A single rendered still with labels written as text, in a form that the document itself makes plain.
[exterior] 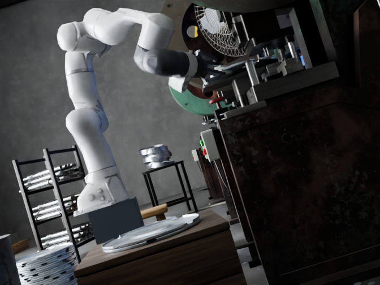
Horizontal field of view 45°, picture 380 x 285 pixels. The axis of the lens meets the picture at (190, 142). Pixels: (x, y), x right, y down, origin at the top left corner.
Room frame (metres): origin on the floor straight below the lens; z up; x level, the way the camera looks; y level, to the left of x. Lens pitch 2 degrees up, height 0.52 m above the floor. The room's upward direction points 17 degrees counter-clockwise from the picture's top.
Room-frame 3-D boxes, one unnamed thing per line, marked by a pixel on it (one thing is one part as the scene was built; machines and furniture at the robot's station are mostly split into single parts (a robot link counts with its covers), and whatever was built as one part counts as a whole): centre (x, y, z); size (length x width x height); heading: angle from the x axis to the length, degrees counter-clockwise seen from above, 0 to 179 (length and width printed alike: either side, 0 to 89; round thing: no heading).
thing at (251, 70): (1.61, -0.28, 0.75); 0.03 x 0.03 x 0.10; 0
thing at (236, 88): (1.78, -0.23, 0.72); 0.25 x 0.14 x 0.14; 90
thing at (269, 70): (1.78, -0.40, 0.76); 0.15 x 0.09 x 0.05; 0
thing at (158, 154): (4.81, 0.36, 0.40); 0.45 x 0.40 x 0.79; 12
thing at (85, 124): (1.76, 0.37, 0.71); 0.18 x 0.11 x 0.25; 171
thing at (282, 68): (1.61, -0.41, 0.76); 0.17 x 0.06 x 0.10; 0
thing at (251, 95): (1.78, -0.41, 0.68); 0.45 x 0.30 x 0.06; 0
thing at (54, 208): (3.88, 1.21, 0.47); 0.46 x 0.43 x 0.95; 70
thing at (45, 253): (2.24, 0.84, 0.30); 0.29 x 0.29 x 0.01
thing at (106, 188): (1.79, 0.40, 0.52); 0.22 x 0.19 x 0.14; 95
